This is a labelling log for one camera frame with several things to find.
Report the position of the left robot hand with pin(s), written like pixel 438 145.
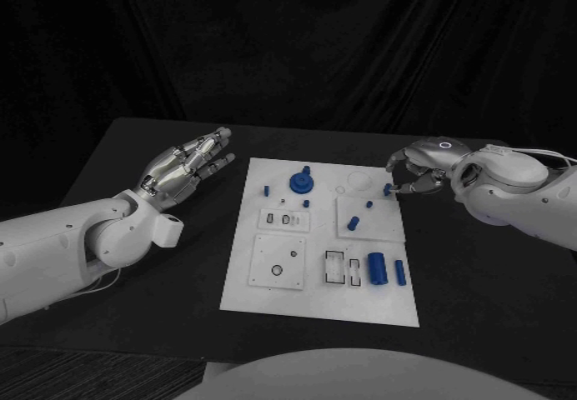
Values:
pixel 180 170

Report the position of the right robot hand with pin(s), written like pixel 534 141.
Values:
pixel 427 156

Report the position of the blue plug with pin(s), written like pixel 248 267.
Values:
pixel 386 189

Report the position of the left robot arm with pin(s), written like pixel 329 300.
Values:
pixel 40 243

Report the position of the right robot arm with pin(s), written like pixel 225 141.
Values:
pixel 518 190

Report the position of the white task board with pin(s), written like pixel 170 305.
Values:
pixel 319 243

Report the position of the blue gear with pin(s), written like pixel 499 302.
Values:
pixel 300 182

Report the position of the short blue cylinder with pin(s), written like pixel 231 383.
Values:
pixel 352 223

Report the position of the large blue cylinder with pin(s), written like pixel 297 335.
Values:
pixel 376 268

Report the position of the long thin blue cylinder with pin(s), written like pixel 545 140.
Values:
pixel 399 273

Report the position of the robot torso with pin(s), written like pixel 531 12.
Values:
pixel 360 375

